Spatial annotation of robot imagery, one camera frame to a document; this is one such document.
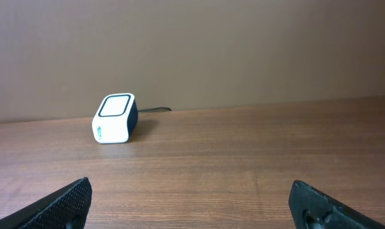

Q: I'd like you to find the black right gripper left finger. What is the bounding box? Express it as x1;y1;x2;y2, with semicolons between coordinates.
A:
0;177;92;229

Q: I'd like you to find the black scanner cable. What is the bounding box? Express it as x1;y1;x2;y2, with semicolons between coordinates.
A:
137;106;172;113

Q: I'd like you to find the white barcode scanner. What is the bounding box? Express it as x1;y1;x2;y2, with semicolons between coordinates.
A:
92;93;139;144

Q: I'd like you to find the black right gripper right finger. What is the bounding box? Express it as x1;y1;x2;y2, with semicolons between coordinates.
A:
288;180;385;229

